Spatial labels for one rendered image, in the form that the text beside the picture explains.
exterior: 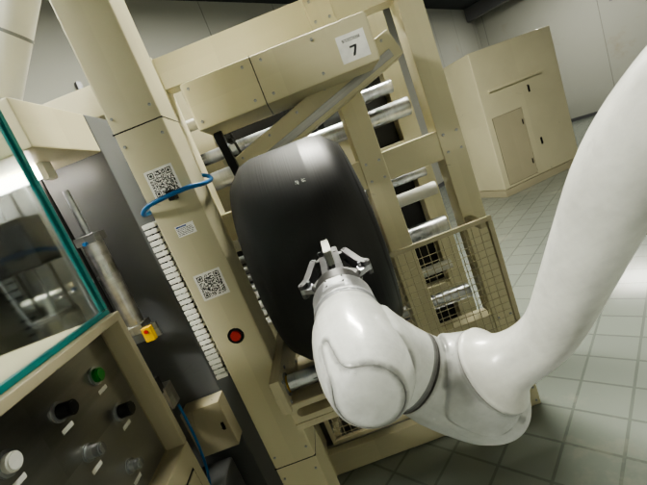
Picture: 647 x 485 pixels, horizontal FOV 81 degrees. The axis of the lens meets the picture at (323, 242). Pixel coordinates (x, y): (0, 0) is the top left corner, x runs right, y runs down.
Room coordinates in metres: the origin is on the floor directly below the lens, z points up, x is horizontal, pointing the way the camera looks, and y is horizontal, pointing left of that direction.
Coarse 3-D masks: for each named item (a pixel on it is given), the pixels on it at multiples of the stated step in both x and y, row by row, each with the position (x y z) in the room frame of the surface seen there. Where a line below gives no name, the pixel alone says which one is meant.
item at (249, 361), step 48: (96, 0) 0.99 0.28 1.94; (96, 48) 0.99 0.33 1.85; (144, 48) 1.11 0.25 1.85; (96, 96) 1.00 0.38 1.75; (144, 96) 0.99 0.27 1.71; (144, 144) 0.99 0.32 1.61; (144, 192) 0.99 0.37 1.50; (192, 192) 0.99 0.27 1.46; (192, 240) 0.99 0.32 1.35; (192, 288) 0.99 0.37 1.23; (240, 288) 1.00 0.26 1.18; (240, 384) 0.99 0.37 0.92; (288, 432) 0.99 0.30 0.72; (288, 480) 0.99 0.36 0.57; (336, 480) 1.09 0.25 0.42
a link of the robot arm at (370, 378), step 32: (320, 320) 0.42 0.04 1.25; (352, 320) 0.38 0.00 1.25; (384, 320) 0.39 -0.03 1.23; (320, 352) 0.38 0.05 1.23; (352, 352) 0.34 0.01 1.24; (384, 352) 0.33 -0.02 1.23; (416, 352) 0.37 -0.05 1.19; (352, 384) 0.32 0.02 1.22; (384, 384) 0.32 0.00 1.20; (416, 384) 0.36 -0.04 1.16; (352, 416) 0.32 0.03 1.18; (384, 416) 0.32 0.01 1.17
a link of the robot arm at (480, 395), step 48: (624, 96) 0.22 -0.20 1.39; (624, 144) 0.22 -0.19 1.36; (576, 192) 0.26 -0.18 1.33; (624, 192) 0.23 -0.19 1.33; (576, 240) 0.26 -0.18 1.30; (624, 240) 0.24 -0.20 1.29; (576, 288) 0.28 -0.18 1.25; (432, 336) 0.42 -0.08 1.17; (480, 336) 0.40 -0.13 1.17; (528, 336) 0.34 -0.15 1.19; (576, 336) 0.30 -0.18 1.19; (480, 384) 0.35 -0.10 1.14; (528, 384) 0.35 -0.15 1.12; (480, 432) 0.37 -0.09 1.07
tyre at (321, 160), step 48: (288, 144) 1.01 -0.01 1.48; (336, 144) 0.97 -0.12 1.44; (240, 192) 0.89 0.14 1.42; (288, 192) 0.84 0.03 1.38; (336, 192) 0.81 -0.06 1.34; (240, 240) 0.84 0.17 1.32; (288, 240) 0.79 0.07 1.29; (336, 240) 0.77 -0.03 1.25; (288, 288) 0.77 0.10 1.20; (384, 288) 0.79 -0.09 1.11; (288, 336) 0.82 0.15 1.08
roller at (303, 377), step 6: (312, 366) 0.93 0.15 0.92; (294, 372) 0.94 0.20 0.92; (300, 372) 0.93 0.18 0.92; (306, 372) 0.92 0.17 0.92; (312, 372) 0.92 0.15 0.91; (288, 378) 0.92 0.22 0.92; (294, 378) 0.92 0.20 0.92; (300, 378) 0.91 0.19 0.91; (306, 378) 0.91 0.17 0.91; (312, 378) 0.91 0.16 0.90; (318, 378) 0.91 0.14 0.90; (288, 384) 0.91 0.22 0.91; (294, 384) 0.91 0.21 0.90; (300, 384) 0.91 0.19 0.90; (306, 384) 0.91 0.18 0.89; (294, 390) 0.92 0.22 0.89
